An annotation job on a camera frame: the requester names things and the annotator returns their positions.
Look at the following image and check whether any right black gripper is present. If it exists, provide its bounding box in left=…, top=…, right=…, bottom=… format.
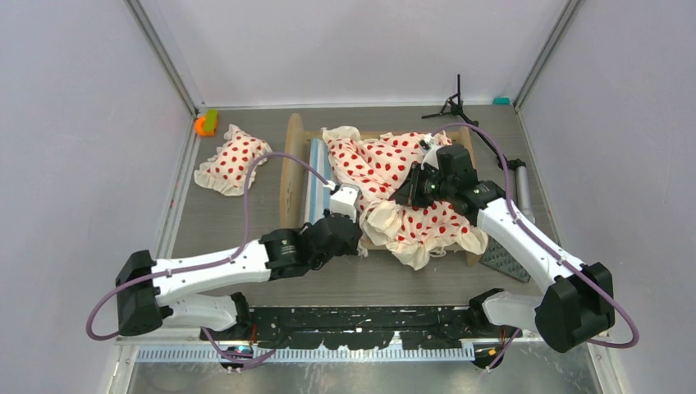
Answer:
left=391, top=163, right=456, bottom=208

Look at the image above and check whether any blue striped mattress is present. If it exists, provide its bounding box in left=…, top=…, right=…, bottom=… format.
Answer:
left=303, top=138, right=333, bottom=223

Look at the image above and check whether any strawberry print ruffled blanket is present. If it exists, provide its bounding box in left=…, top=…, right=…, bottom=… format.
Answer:
left=322, top=126, right=489, bottom=270

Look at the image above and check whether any strawberry print small pillow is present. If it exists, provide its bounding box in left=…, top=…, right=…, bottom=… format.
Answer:
left=194, top=124, right=272, bottom=197

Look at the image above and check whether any wooden pet bed frame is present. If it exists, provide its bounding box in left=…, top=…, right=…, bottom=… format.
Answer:
left=281, top=112, right=491, bottom=263

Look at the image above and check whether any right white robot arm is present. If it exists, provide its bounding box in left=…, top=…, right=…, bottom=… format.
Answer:
left=391, top=144, right=616, bottom=353

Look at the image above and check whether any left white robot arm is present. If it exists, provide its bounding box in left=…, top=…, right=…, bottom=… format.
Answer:
left=115, top=185, right=362, bottom=340

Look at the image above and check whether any black tripod stand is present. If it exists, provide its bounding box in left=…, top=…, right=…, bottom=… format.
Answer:
left=424, top=74, right=532, bottom=203

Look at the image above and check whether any black perforated pad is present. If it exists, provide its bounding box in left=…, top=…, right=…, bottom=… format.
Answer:
left=480, top=238, right=531, bottom=283

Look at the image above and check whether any teal small block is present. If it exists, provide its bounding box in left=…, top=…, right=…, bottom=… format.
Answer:
left=492, top=97, right=511, bottom=106

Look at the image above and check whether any orange green toy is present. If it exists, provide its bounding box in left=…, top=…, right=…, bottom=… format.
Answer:
left=194, top=109, right=218, bottom=137

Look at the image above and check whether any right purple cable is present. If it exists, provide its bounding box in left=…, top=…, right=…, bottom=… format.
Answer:
left=429, top=122, right=641, bottom=350

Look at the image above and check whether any purple cable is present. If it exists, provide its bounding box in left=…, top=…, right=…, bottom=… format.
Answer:
left=87, top=152, right=333, bottom=341
left=429, top=122, right=641, bottom=350

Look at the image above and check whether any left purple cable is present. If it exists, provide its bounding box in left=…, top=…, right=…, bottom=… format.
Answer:
left=87, top=152, right=333, bottom=341

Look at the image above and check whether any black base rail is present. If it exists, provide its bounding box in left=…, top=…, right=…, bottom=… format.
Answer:
left=114, top=305, right=611, bottom=365

